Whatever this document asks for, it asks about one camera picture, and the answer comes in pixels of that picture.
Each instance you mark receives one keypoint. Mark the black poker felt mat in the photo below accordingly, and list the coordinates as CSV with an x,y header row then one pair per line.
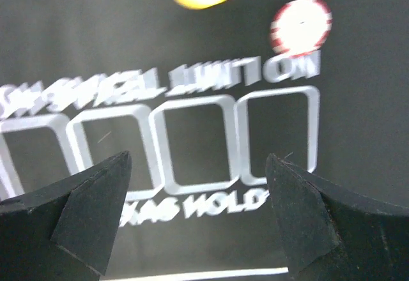
x,y
200,100

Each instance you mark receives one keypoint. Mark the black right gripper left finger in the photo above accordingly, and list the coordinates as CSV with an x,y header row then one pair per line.
x,y
66,230

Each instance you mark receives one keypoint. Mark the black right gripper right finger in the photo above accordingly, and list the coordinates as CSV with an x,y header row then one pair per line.
x,y
331,233

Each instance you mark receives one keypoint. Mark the red 100 chip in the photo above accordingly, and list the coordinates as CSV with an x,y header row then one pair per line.
x,y
300,27

